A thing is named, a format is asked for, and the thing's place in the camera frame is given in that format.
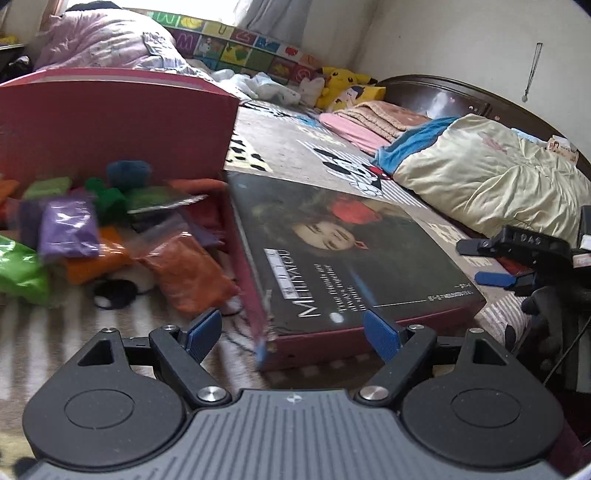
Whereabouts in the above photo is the purple clay bag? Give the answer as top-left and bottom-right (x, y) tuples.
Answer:
(38, 196), (100, 262)

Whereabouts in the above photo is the red-orange clay bag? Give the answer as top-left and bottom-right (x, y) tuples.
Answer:
(135, 231), (239, 316)

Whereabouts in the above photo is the grey curtain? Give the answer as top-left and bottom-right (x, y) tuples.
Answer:
(238, 0), (312, 45)

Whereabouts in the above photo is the pink folded blanket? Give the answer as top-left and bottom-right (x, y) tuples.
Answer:
(318, 101), (431, 155)

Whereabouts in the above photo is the mickey mouse bed blanket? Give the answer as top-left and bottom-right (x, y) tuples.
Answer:
(0, 98), (532, 407)

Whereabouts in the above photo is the purple folded duvet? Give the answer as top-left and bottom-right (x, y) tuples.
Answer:
(30, 9), (197, 75)

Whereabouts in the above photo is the dark green clay bag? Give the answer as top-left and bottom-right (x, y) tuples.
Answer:
(126, 186), (207, 215)

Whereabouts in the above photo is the colourful alphabet foam mat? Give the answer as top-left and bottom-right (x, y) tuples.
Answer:
(141, 10), (322, 85)

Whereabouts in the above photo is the yellow pikachu plush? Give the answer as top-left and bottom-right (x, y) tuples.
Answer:
(315, 67), (386, 112)

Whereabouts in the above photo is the dark blue clay ball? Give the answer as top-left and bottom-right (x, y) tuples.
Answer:
(106, 160), (151, 190)

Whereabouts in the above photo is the dark wooden headboard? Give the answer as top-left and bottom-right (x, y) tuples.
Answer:
(375, 74), (591, 179)

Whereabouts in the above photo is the red cardboard box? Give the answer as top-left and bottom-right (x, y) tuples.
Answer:
(1, 68), (239, 185)

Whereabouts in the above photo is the orange clay bag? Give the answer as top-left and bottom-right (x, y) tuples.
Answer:
(64, 226), (133, 285)

